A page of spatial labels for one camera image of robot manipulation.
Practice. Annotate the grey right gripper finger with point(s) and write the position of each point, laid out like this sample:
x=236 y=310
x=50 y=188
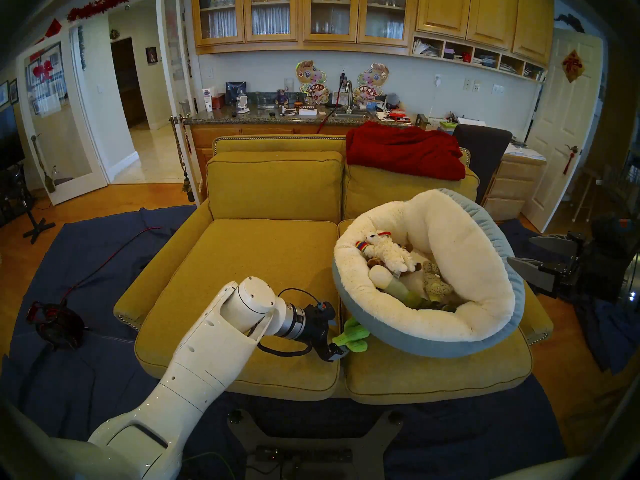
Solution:
x=537 y=275
x=560 y=244

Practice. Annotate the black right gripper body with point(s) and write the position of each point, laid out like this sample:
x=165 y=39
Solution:
x=597 y=271

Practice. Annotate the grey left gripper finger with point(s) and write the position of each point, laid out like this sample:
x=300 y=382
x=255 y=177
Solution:
x=338 y=353

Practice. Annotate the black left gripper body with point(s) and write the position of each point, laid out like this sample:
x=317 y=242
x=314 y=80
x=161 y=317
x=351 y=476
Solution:
x=317 y=326

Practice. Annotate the brown reindeer plush toy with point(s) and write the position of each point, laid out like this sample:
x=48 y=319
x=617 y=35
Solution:
x=374 y=262

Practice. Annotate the white green bottle plush toy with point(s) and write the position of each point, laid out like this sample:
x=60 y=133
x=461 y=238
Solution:
x=395 y=285

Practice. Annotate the grey spotted plush toy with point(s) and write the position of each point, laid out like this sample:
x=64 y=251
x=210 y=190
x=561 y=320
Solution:
x=437 y=286

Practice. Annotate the white lamb plush toy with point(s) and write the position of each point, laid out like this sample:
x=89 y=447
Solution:
x=392 y=254

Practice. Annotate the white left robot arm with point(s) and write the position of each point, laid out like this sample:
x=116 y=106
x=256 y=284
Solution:
x=200 y=374

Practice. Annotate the white blue dog bed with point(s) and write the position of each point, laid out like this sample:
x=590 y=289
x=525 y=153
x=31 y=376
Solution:
x=450 y=224

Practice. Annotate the green cactus plush toy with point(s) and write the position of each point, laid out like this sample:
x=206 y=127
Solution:
x=355 y=336

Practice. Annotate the blue crumpled cloth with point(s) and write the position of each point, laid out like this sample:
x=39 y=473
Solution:
x=607 y=339

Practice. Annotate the yellow sofa seat cushion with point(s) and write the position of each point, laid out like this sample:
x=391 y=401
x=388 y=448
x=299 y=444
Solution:
x=440 y=379
x=275 y=264

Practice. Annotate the wooden drawer desk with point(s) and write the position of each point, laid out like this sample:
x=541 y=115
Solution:
x=512 y=184

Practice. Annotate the stack of papers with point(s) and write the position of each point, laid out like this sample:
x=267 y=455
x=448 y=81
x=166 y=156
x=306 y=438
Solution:
x=525 y=154

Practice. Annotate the white panel door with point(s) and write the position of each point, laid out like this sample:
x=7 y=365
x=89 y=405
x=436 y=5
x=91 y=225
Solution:
x=560 y=134

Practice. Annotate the black office chair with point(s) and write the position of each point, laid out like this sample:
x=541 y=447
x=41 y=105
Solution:
x=482 y=154

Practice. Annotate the yellow sofa back cushion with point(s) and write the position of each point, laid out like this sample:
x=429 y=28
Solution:
x=375 y=189
x=275 y=184

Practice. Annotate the dark blue floor cloth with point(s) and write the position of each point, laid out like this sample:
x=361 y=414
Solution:
x=475 y=434

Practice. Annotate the red diamond door decoration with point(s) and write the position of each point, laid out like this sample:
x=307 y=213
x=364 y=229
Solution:
x=573 y=66

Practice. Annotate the red blanket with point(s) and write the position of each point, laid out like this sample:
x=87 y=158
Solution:
x=405 y=151

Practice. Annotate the yellow sofa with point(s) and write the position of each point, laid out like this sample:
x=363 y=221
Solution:
x=280 y=145

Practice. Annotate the granite top kitchen counter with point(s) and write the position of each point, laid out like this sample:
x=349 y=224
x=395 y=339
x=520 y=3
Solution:
x=235 y=118

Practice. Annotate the chrome sink faucet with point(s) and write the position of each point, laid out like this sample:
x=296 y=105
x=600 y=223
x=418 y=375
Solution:
x=350 y=101

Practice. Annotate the small monkey plush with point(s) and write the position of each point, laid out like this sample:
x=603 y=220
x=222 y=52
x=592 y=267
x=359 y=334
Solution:
x=281 y=99

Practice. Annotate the small red box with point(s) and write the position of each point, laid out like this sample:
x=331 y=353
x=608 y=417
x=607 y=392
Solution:
x=218 y=102

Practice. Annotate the white lotion bottle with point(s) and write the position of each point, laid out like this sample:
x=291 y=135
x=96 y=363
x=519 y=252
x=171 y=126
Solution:
x=207 y=101

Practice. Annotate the dark blue box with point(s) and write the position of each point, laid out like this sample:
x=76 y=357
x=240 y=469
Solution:
x=235 y=90

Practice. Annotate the white french door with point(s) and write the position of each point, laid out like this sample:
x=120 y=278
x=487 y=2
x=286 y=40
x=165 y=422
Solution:
x=75 y=191
x=172 y=109

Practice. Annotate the black floor stand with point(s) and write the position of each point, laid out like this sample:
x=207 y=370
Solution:
x=37 y=229

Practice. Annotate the small framed picture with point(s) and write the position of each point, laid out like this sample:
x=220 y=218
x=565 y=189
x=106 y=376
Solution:
x=151 y=55

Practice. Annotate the black television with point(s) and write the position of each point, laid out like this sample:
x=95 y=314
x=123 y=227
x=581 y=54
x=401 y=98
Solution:
x=10 y=144

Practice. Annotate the red paper cutout decoration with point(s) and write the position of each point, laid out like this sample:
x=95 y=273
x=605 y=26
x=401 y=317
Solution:
x=44 y=70

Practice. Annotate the red tinsel garland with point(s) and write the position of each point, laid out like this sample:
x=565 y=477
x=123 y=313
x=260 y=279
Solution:
x=107 y=1

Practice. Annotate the red hanging paper ornament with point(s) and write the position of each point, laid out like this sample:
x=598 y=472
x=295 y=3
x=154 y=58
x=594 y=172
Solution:
x=53 y=28

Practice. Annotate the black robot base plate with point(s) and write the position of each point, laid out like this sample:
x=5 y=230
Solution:
x=315 y=466

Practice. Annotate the black wall ornament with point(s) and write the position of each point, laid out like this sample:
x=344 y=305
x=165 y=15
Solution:
x=570 y=21

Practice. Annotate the cartoon boy wall decoration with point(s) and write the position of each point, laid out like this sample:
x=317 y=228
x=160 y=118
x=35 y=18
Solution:
x=311 y=77

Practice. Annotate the cartoon girl wall decoration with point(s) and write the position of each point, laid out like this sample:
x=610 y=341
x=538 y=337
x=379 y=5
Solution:
x=373 y=78

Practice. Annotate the wooden wall cabinets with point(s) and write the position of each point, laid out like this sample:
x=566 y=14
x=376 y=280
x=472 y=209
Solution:
x=445 y=9

